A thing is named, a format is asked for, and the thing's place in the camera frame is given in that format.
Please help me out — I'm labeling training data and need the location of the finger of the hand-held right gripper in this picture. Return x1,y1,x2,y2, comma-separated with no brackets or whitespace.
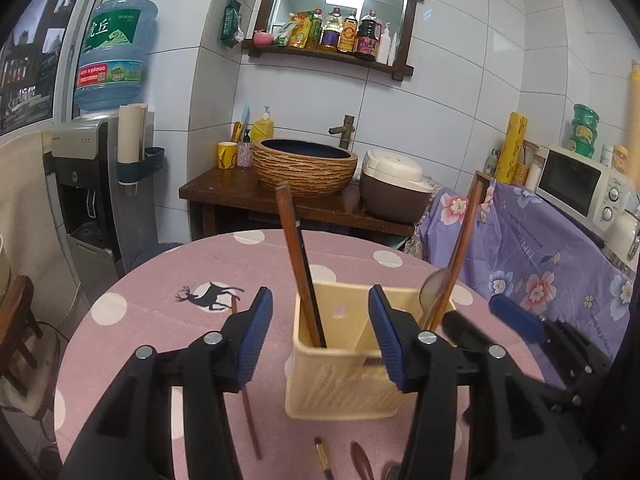
442,311,583,413
489,294,608,377

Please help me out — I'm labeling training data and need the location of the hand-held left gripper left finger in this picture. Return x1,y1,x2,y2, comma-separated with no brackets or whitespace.
60,286,274,480

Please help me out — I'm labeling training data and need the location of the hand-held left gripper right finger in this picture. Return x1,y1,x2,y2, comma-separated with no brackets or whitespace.
368,285,583,480

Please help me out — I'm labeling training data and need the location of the grey spoon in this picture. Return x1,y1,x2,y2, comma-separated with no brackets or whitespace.
419,267,451,317

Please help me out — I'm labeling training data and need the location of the cream plastic utensil holder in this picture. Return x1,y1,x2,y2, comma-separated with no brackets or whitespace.
285,282,457,421

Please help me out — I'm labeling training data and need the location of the black chopstick gold tip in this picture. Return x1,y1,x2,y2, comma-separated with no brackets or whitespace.
313,437,335,480

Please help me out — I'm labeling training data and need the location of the purple floral cloth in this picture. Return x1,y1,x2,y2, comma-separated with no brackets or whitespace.
405,180,638,376

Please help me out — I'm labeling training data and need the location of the dark round bin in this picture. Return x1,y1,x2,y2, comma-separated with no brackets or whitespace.
129,242,184,274

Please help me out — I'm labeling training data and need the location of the white kettle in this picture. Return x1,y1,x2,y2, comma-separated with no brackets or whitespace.
606,209,640,264

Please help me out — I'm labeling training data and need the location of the white microwave oven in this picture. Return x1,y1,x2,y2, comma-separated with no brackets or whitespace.
535,146,633,234

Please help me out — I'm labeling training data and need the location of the dark wooden counter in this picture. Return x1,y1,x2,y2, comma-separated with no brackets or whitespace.
179,165,416,252

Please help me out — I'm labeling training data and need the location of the glass jar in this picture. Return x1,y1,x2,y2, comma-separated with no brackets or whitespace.
515,142,546,191

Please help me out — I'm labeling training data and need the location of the white brown rice cooker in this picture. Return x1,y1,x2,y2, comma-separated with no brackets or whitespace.
359,149,435,224

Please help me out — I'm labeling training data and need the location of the yellow wrap roll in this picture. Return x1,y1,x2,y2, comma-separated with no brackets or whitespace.
495,112,529,186

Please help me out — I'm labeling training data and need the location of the brown ribbed sink basin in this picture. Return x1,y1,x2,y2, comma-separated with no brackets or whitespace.
251,138,359,199

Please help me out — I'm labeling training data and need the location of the pink pump bottle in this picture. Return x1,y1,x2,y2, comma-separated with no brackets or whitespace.
237,129,254,168

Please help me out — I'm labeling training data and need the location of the yellow dish soap bottle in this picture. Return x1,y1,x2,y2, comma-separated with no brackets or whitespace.
250,106,275,144

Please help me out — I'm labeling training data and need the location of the bronze faucet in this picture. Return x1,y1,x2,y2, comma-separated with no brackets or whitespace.
328,115,357,150

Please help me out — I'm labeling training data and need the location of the round cushioned seat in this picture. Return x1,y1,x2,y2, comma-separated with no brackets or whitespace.
0,330,62,419

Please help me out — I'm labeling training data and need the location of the grey water dispenser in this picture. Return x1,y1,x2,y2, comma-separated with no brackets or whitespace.
42,116,126,281

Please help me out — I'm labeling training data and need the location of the small dark wooden stool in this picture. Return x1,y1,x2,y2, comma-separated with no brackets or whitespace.
0,275,45,396

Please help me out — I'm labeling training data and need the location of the white paper cup tube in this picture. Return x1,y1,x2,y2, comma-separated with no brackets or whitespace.
117,103,149,166

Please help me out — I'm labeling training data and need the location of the yellow paper cup stack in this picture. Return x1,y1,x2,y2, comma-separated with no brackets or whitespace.
629,59,640,117

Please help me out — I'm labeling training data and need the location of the dark soy sauce bottle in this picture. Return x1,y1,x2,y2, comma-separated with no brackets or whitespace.
354,10,383,60

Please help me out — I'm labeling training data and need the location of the orange label sauce bottle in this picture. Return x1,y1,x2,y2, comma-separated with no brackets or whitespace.
338,10,359,55

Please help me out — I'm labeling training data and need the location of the yellow refill pouch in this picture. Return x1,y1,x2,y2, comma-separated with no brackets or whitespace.
274,12,312,49

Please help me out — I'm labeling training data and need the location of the purple label sauce bottle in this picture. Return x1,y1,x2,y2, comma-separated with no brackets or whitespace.
320,7,343,54

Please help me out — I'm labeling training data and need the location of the yellow green oil bottle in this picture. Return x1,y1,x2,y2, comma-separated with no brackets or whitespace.
305,8,325,51

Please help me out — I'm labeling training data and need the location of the blue water jug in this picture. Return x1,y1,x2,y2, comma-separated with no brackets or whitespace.
73,0,159,112

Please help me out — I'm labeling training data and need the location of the green packet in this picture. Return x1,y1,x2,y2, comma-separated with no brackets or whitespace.
218,0,245,49

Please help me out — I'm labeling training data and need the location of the sliding window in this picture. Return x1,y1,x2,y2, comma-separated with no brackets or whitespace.
0,0,108,136

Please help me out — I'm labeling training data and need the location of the blue wall caddy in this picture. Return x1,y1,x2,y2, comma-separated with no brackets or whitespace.
117,146,166,184

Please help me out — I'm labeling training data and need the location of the dark wooden wall shelf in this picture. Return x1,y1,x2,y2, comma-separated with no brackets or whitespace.
242,0,427,82

